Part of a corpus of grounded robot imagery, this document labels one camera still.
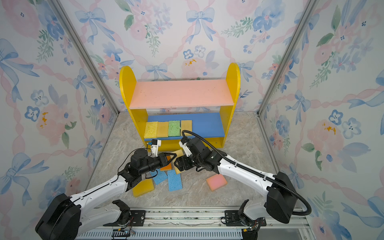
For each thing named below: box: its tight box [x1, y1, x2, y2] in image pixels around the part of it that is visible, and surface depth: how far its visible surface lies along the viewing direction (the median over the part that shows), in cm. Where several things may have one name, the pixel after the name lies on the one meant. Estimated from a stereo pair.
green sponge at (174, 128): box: [168, 120, 181, 137], surface depth 92 cm
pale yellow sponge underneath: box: [180, 120, 193, 136], surface depth 94 cm
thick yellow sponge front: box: [132, 178, 155, 198], surface depth 83 cm
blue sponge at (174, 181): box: [167, 169, 183, 192], surface depth 87 cm
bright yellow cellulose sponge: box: [144, 121, 158, 139], surface depth 92 cm
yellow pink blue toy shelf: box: [119, 63, 241, 152], surface depth 80 cm
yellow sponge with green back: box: [156, 121, 169, 138], surface depth 92 cm
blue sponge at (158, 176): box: [150, 168, 168, 185], surface depth 86 cm
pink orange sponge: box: [206, 174, 228, 192], surface depth 87 cm
